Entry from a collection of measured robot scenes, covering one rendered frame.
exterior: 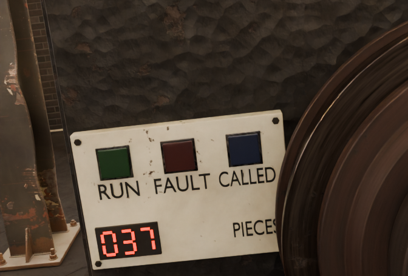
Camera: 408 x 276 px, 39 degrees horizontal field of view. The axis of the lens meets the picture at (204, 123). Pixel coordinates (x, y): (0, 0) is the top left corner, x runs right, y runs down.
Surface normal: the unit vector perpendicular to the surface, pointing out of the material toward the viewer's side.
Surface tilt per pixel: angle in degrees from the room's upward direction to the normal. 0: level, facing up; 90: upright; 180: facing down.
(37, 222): 90
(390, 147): 54
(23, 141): 90
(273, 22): 90
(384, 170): 59
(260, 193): 90
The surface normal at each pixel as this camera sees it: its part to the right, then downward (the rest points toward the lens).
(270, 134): -0.02, 0.22
